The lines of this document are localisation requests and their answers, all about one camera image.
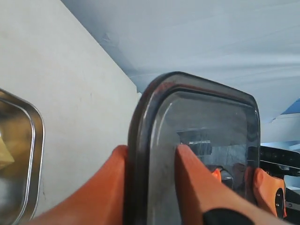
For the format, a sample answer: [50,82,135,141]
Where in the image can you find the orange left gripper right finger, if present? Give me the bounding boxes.
[175,145,287,225]

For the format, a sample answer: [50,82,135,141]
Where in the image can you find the stainless steel lunch box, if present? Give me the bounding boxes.
[0,90,45,225]

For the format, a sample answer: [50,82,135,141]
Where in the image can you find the dark transparent lunch box lid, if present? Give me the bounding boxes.
[123,71,260,225]

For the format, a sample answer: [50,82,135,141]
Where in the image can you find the yellow cheese block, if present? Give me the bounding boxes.
[0,138,15,169]

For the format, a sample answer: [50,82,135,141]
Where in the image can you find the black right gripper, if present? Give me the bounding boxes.
[211,146,300,217]

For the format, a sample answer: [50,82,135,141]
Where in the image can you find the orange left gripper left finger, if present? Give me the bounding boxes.
[28,145,128,225]

